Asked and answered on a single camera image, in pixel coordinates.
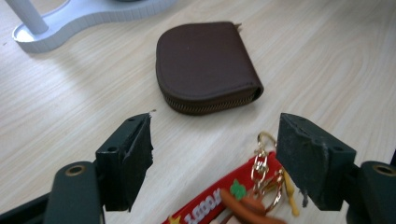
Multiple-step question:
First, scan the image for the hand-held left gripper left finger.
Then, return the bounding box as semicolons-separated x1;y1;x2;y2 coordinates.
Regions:
94;112;154;213

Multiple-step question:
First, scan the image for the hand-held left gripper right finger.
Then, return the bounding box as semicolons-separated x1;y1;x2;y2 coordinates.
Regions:
276;112;358;212

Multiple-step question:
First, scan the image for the red keychain with gold clasp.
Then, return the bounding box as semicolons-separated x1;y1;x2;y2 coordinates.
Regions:
162;131;301;224

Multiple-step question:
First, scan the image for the brown zip coin purse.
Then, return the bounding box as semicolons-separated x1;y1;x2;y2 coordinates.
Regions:
155;21;265;117

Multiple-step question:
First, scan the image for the white stand base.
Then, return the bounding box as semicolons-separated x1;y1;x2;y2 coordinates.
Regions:
5;0;178;54

